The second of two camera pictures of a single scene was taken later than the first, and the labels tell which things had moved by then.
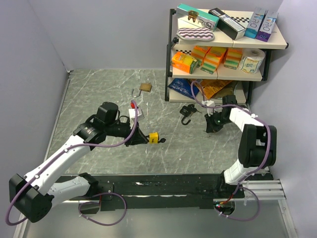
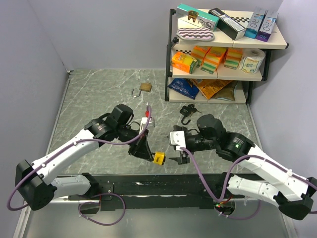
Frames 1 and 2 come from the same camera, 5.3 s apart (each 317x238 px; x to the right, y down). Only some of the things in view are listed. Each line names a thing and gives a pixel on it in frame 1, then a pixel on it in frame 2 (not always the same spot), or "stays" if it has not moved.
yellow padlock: (154, 138) -> (159, 157)
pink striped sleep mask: (203, 33) stays
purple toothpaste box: (267, 25) stays
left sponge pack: (199, 53) stays
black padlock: (186, 110) stays
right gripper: (211, 128) -> (183, 158)
